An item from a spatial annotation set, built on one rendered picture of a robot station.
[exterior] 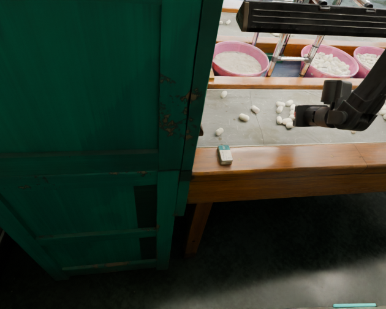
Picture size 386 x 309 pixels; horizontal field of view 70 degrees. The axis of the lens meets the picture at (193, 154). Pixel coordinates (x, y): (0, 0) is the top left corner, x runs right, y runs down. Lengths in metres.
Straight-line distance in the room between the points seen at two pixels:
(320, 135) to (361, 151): 0.14
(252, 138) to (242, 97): 0.22
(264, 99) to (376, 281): 1.16
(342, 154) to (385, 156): 0.15
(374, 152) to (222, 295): 0.91
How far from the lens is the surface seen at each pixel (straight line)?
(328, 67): 1.49
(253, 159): 0.87
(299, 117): 0.90
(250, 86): 1.16
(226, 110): 1.04
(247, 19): 0.86
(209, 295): 1.46
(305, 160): 0.94
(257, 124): 1.02
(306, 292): 1.62
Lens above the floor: 1.41
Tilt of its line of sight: 51 degrees down
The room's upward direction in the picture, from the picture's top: 10 degrees clockwise
